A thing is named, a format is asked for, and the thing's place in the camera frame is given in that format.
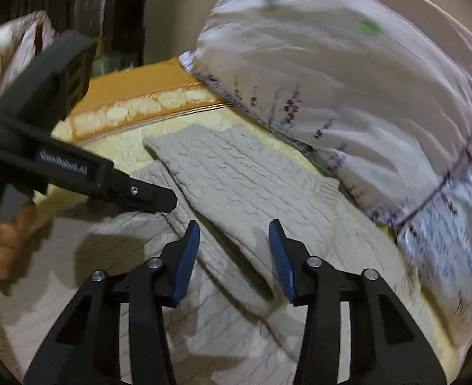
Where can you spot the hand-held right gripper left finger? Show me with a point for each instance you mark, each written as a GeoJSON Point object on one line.
{"type": "Point", "coordinates": [187, 257]}

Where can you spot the white floral pillow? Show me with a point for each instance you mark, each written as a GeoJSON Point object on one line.
{"type": "Point", "coordinates": [340, 88]}

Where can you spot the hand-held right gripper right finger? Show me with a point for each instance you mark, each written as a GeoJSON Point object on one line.
{"type": "Point", "coordinates": [281, 257]}

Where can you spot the yellow quilted bedspread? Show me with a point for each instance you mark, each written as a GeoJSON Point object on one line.
{"type": "Point", "coordinates": [139, 108]}

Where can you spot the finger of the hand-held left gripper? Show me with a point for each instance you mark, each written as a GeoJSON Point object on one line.
{"type": "Point", "coordinates": [143, 195]}

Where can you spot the grey knitted sweater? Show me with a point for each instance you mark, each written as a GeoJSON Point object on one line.
{"type": "Point", "coordinates": [236, 192]}

